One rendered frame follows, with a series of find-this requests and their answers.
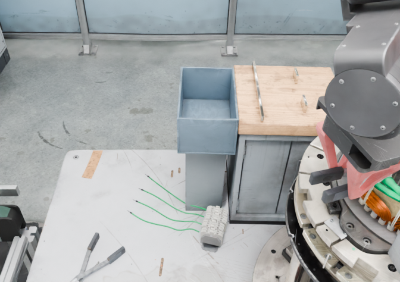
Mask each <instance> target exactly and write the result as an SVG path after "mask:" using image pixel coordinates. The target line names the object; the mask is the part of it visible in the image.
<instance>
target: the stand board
mask: <svg viewBox="0 0 400 282"><path fill-rule="evenodd" d="M233 68H234V71H235V83H236V95H237V107H238V114H239V126H238V133H239V134H259V135H285V136H318V134H317V131H316V125H317V123H318V122H321V121H324V119H325V117H326V115H327V114H326V113H325V112H324V111H323V110H322V109H316V105H317V101H318V98H319V97H320V96H325V92H326V88H327V86H328V84H329V83H330V81H331V80H332V79H333V78H334V75H333V72H332V69H331V68H330V67H285V66H260V65H256V70H257V77H258V83H259V87H260V94H261V101H262V107H263V111H264V122H263V123H261V122H260V115H259V110H258V103H257V96H256V91H255V84H254V77H253V72H252V66H251V65H234V67H233ZM294 68H297V71H298V74H299V79H298V84H295V82H294V79H293V70H294ZM302 95H305V97H306V100H307V103H308V107H307V111H306V113H303V110H302V107H301V98H302Z"/></svg>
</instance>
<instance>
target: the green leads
mask: <svg viewBox="0 0 400 282"><path fill-rule="evenodd" d="M145 175H146V174H145ZM147 177H149V178H150V176H148V175H147ZM150 179H151V180H152V181H154V182H155V183H156V184H157V185H159V186H160V187H162V186H161V185H160V184H158V183H157V182H156V181H155V180H153V179H152V178H150ZM162 188H163V189H164V190H166V191H167V192H169V191H168V190H167V189H165V188H164V187H162ZM138 189H140V188H138ZM141 190H142V191H144V192H146V193H149V194H151V195H153V196H155V197H156V198H158V199H160V200H161V201H163V202H165V203H166V204H167V205H169V206H171V207H172V208H174V209H176V210H178V211H180V212H182V213H185V214H192V215H198V216H200V217H204V216H203V215H199V214H196V213H188V212H184V211H181V210H179V209H177V208H175V207H173V206H172V205H170V204H169V203H167V202H166V201H164V200H162V199H161V198H159V197H158V196H156V195H154V194H152V193H150V192H148V191H146V190H143V189H141ZM169 194H171V195H173V194H172V193H170V192H169ZM173 196H174V197H175V198H177V199H178V200H180V201H181V202H183V203H185V202H184V201H182V200H181V199H179V198H178V197H177V196H175V195H173ZM133 200H134V199H133ZM134 201H136V202H138V203H141V204H142V205H145V206H147V207H149V208H151V209H153V210H154V211H156V212H158V213H159V214H161V215H162V216H164V217H166V218H168V219H169V220H172V221H178V222H193V223H198V224H200V225H202V224H201V223H199V222H197V221H182V220H174V219H171V218H169V217H167V216H165V215H164V214H162V213H160V212H159V211H157V210H156V209H154V208H152V207H150V206H148V205H146V204H144V203H142V202H139V201H138V200H134ZM191 206H193V207H196V208H200V209H203V210H206V209H205V208H201V207H199V206H195V205H191ZM127 211H128V210H127ZM129 212H130V211H129ZM130 213H131V214H132V215H134V216H135V217H137V218H138V219H140V220H142V221H144V222H147V223H150V224H155V225H160V226H163V227H168V228H171V229H173V230H177V231H185V230H194V231H197V232H199V231H198V230H195V229H193V228H186V229H182V230H179V229H175V228H173V227H169V226H167V225H162V224H156V223H152V222H149V221H146V220H143V219H141V218H140V217H138V216H137V215H135V214H134V213H132V212H130Z"/></svg>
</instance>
